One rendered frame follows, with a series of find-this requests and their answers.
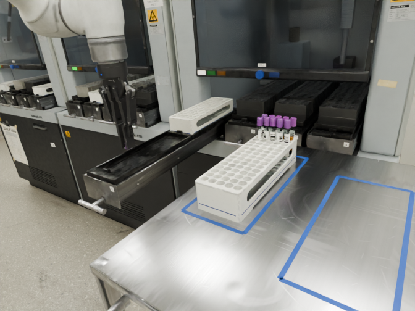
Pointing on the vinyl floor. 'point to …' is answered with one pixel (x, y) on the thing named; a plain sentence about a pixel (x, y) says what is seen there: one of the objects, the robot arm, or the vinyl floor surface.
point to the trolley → (278, 245)
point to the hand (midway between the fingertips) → (125, 135)
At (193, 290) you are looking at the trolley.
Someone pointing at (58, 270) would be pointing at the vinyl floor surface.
